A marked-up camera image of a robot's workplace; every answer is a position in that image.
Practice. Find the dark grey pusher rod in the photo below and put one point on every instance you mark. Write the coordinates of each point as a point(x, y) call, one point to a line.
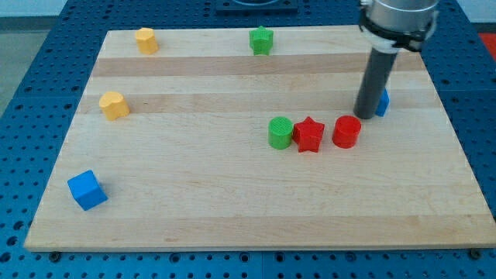
point(378, 69)

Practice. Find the red cylinder block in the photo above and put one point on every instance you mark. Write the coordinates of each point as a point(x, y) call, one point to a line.
point(346, 131)

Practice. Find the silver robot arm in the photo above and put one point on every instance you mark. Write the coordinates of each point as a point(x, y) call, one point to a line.
point(389, 26)

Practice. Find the red star block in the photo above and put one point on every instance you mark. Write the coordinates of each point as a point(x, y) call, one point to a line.
point(308, 135)

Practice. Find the green star block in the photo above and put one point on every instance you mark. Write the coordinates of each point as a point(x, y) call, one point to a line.
point(261, 40)

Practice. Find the blue block behind rod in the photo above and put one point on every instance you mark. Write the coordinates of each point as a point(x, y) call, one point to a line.
point(383, 104)

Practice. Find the green cylinder block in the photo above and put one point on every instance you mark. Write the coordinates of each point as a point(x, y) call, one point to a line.
point(280, 131)

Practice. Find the wooden board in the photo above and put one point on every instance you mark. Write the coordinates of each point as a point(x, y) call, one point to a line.
point(190, 167)

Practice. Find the yellow hexagon block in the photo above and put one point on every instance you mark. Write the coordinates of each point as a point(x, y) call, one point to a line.
point(146, 41)

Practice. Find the yellow heart block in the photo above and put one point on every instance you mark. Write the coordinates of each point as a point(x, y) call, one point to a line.
point(113, 105)

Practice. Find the blue cube block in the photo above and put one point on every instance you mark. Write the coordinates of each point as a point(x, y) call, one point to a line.
point(86, 190)

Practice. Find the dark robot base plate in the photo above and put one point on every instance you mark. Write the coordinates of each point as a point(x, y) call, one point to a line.
point(227, 7)

